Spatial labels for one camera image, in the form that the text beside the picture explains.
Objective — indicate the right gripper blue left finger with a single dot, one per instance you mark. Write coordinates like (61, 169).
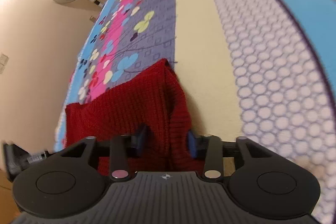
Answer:
(122, 148)

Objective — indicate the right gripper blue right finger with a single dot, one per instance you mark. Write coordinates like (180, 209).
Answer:
(208, 149)

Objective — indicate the dark red knit sweater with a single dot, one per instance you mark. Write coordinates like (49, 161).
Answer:
(154, 98)

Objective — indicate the colourful floral striped blanket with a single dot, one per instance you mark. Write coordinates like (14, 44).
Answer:
(264, 69)

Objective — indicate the beige wall switch plate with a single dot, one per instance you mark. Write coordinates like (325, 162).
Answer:
(3, 62)

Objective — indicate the wall power socket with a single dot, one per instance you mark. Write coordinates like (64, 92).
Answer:
(92, 19)

